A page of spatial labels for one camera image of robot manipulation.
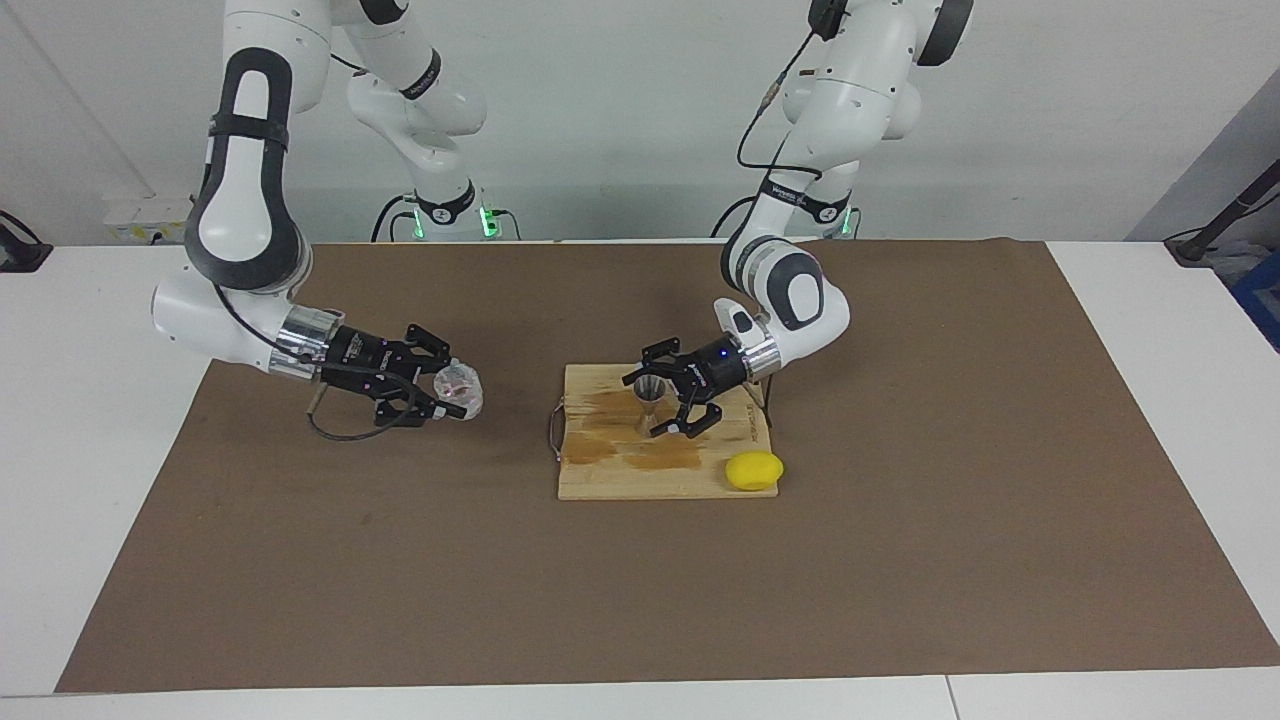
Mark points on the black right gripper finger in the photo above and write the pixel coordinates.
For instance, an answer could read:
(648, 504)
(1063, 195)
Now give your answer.
(410, 405)
(425, 342)

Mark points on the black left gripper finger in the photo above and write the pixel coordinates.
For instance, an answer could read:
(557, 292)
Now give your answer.
(660, 358)
(695, 420)

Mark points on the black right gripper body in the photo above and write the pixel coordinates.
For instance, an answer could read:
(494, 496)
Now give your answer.
(365, 358)

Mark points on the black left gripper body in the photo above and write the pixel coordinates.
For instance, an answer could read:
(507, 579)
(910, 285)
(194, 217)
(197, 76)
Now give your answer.
(715, 368)

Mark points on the steel double jigger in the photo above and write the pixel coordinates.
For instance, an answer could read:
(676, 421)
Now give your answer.
(650, 405)

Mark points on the clear glass cup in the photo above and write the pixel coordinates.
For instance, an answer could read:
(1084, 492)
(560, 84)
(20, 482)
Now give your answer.
(460, 392)

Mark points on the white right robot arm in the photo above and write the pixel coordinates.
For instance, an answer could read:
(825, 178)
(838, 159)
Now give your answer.
(240, 220)

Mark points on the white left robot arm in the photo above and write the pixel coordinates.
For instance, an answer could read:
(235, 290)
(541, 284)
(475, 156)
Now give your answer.
(850, 100)

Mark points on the yellow lemon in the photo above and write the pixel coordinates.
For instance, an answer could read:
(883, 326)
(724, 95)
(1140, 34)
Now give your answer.
(754, 471)

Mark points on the wooden cutting board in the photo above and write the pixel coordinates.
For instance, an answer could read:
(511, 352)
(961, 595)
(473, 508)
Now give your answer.
(620, 480)

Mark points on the brown table mat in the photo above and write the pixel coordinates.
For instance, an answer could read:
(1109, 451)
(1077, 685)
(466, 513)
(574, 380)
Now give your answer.
(300, 550)

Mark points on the black table clamp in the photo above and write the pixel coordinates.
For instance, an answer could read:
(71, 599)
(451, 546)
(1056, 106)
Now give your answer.
(20, 255)

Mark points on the black stand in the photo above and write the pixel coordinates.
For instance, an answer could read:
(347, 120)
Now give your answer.
(1215, 225)

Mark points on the white wall socket box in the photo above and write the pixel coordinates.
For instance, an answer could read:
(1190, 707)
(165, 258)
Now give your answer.
(140, 222)

